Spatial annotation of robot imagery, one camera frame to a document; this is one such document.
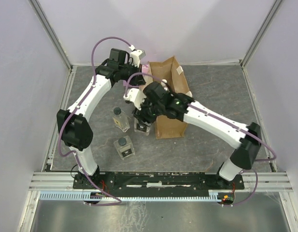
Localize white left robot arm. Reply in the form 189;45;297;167
57;48;145;189

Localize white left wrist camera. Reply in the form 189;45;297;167
129;45;146;68

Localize aluminium frame post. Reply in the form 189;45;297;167
240;0;284;70
28;0;73;71

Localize aluminium frame rail front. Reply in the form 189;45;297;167
29;172;293;192

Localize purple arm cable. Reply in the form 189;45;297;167
124;73;277;206
59;36;136;206

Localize square glass bottle front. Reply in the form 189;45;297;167
114;136;135;160

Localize square glass bottle yellow label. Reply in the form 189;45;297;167
112;107;130;132

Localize aluminium frame post left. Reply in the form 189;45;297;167
28;0;73;71

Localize aluminium frame post right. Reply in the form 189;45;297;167
240;0;284;70

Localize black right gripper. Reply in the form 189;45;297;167
132;94;164;127

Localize square glass bottle black label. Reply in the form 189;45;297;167
134;117;151;135

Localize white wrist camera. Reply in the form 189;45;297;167
129;45;146;68
123;88;146;110

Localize beige canvas tote bag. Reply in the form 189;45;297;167
143;56;192;139

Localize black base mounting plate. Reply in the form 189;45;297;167
72;170;245;196

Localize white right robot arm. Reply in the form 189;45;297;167
124;82;261;189

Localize pink printed tissue pack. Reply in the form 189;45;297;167
142;64;151;74

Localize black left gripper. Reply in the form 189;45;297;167
119;62;146;87

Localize light blue cable duct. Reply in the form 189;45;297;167
40;188;231;203

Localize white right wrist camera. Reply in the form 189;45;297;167
123;88;146;110

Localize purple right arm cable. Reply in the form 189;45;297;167
124;73;277;206

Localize round bottle white cap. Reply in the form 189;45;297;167
161;79;169;91

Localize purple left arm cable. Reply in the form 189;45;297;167
59;36;136;206

